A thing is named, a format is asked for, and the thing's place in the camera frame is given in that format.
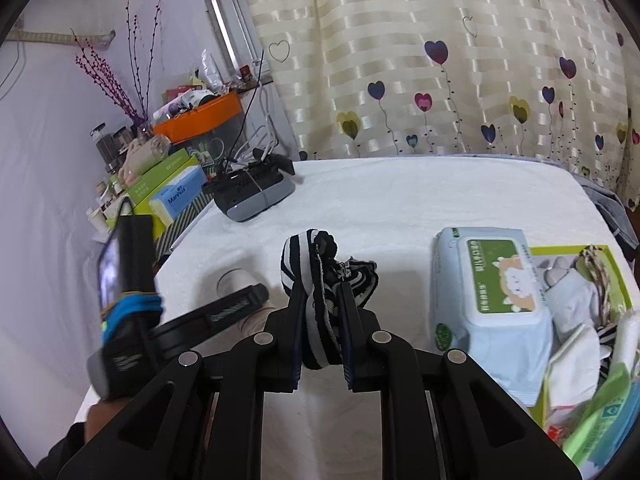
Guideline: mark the blue tissue pack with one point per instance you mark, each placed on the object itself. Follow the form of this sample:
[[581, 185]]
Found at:
[[180, 195]]

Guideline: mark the black white striped sock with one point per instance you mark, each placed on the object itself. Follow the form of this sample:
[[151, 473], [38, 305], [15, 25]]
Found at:
[[607, 350], [320, 280]]

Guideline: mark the beige striped sock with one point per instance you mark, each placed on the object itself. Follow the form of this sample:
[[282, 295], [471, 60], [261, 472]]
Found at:
[[235, 285]]

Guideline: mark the small printed packet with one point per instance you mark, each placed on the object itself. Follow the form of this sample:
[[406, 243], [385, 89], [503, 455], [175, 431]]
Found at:
[[562, 422]]

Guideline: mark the green cloth with braided trim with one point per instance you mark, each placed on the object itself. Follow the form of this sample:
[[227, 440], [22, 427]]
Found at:
[[597, 280]]

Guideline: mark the lime green file box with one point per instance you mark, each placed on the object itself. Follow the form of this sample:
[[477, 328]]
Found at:
[[142, 210]]

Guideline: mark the pile of small clutter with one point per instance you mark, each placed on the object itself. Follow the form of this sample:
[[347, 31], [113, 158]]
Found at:
[[192, 95]]

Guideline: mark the long green box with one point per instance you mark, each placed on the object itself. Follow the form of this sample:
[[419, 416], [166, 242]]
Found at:
[[160, 175]]

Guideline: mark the lime green cardboard box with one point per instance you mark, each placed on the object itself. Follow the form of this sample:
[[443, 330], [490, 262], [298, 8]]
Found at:
[[620, 280]]

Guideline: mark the beige rolled towel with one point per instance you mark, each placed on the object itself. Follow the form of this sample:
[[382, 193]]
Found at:
[[145, 157]]

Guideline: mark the beige wall rail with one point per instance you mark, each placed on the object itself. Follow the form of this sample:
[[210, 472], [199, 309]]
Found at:
[[60, 38]]

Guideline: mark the window frame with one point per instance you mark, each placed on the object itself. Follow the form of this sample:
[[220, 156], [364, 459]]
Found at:
[[230, 25]]

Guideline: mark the purple flower branches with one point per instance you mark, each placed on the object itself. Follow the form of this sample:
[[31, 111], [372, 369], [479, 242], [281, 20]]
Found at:
[[120, 70]]

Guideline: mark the person's left hand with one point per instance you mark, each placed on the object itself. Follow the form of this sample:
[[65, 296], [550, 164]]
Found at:
[[102, 417]]

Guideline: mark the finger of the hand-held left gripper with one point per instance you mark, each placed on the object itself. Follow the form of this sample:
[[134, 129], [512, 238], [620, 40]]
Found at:
[[225, 312]]

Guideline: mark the dark lidded jar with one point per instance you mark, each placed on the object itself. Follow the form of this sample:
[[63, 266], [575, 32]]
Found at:
[[102, 147], [122, 142]]

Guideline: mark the orange tray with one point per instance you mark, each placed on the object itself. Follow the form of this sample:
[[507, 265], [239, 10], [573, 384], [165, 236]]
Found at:
[[200, 117]]

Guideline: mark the grey sock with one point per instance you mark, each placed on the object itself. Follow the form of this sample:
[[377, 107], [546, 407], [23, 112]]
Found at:
[[570, 300]]

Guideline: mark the grey headset device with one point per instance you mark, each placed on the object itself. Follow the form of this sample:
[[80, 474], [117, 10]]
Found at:
[[255, 195]]

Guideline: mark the light blue white sock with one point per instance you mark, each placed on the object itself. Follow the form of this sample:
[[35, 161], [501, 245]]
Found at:
[[575, 365]]

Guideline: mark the wet wipes pack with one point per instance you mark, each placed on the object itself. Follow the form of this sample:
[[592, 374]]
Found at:
[[490, 310]]

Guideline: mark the grey patterned box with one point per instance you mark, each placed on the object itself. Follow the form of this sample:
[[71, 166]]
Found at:
[[187, 225]]

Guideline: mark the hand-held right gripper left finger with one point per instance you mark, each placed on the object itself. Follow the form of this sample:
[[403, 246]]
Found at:
[[298, 345]]

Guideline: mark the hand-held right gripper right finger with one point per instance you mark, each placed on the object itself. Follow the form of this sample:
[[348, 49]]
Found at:
[[346, 345]]

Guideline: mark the grey clothing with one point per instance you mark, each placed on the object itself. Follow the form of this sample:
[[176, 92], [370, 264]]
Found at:
[[615, 215]]

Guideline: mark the green packet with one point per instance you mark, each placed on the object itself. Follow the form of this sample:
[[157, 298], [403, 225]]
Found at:
[[602, 400]]

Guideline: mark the heart print curtain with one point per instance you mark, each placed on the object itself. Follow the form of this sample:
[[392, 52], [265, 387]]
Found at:
[[450, 60]]

